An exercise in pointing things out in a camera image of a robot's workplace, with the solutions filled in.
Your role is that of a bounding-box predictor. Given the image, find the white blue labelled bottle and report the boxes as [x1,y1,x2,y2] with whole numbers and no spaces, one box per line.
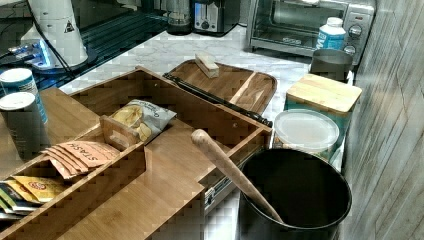
[316,17,346,50]

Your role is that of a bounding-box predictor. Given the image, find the teal canister with bamboo lid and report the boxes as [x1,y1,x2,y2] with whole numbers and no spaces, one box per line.
[284,74,362,146]

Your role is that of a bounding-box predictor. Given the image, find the black utensil bucket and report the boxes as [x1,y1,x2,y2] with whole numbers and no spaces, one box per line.
[235,149,352,240]

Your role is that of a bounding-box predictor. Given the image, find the silver black toaster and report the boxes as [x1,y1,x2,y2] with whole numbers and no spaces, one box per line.
[193,0,240,36]

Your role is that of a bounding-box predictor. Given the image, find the chips snack bag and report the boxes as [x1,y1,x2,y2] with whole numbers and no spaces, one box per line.
[111,99,176,144]

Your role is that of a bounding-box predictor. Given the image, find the dark metal drawer handle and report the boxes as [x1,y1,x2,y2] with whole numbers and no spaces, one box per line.
[163,73,273,127]

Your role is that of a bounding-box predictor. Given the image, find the bamboo organizer box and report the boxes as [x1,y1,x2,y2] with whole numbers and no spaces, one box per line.
[1,88,204,240]

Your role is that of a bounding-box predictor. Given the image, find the silver toaster oven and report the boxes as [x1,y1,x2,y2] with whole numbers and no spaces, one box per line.
[247,0,377,66]

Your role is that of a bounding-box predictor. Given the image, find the grey can white lid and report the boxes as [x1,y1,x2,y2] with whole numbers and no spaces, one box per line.
[0,92,50,161]

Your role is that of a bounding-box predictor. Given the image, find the small wooden divider block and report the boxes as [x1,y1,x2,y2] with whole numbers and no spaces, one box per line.
[100,115,140,151]

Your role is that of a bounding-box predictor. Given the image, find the wooden utensil handle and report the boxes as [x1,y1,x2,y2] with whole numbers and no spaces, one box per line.
[191,129,283,223]

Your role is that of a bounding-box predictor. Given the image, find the bamboo drawer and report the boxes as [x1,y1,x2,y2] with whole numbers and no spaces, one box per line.
[72,67,271,211]

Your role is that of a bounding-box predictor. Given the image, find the blue can white lid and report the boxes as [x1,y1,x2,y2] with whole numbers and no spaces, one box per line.
[0,68,48,124]

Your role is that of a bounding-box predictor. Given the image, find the wooden serving tray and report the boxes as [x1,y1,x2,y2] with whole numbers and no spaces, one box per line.
[169,59,277,114]

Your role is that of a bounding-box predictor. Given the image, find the orange Stash tea packets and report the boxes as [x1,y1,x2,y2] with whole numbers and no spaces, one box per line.
[42,140,120,179]

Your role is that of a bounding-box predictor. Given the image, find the dark metal cup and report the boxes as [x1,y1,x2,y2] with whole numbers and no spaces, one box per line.
[309,49,353,83]

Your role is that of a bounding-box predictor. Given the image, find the yellow tea packets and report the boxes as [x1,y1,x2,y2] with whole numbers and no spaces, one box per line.
[0,176,67,220]

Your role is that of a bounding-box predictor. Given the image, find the light wooden block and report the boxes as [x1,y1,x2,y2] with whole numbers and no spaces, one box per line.
[195,52,219,78]

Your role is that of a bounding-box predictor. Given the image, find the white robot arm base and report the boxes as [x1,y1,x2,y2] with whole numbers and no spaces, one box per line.
[21,0,90,71]

